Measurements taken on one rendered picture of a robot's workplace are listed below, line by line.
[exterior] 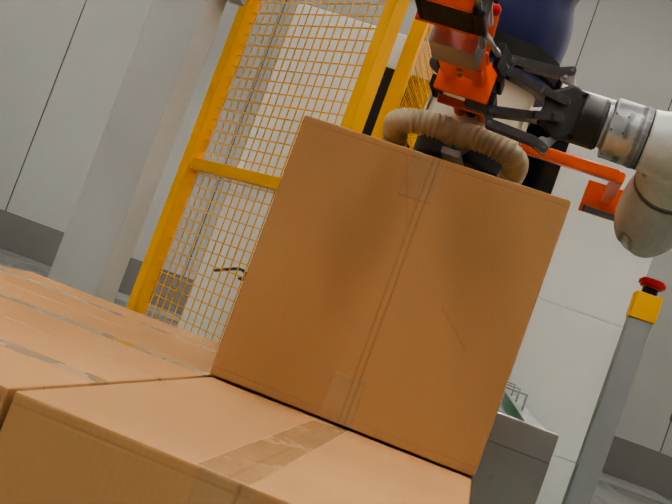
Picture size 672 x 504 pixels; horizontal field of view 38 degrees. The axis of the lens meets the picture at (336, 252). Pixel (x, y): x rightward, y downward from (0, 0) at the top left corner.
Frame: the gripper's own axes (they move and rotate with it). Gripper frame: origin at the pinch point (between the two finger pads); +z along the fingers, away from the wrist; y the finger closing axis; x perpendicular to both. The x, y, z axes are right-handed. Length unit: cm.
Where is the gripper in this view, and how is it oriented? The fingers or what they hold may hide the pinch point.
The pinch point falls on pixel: (469, 82)
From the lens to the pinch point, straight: 147.6
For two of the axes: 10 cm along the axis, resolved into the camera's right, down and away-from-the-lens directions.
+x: 1.5, 1.1, 9.8
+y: -3.5, 9.3, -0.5
